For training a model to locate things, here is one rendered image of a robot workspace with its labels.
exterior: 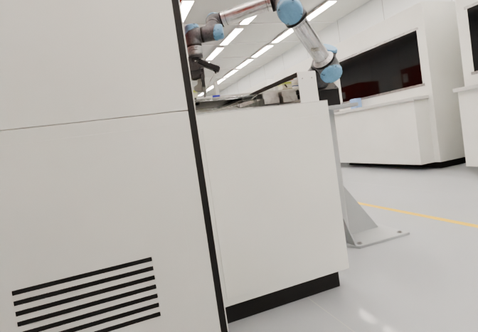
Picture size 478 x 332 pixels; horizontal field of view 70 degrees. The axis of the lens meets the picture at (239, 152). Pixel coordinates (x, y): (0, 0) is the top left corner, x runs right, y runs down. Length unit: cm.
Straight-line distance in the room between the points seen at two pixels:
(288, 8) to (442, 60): 343
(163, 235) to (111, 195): 19
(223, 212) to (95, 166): 52
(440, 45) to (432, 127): 99
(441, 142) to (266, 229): 363
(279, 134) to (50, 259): 89
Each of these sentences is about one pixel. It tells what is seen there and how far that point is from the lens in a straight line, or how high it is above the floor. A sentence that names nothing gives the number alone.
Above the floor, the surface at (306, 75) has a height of 94.
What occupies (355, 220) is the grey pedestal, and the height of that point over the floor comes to 10.
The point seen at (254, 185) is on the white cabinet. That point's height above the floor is 52.
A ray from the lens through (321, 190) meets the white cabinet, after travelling 150.
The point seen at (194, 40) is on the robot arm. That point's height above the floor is 122.
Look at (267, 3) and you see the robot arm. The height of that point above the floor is 136.
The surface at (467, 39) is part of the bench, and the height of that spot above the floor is 139.
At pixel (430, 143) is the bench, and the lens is 478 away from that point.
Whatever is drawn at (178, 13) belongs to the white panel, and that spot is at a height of 112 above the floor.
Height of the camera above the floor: 71
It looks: 2 degrees down
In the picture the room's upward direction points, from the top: 8 degrees counter-clockwise
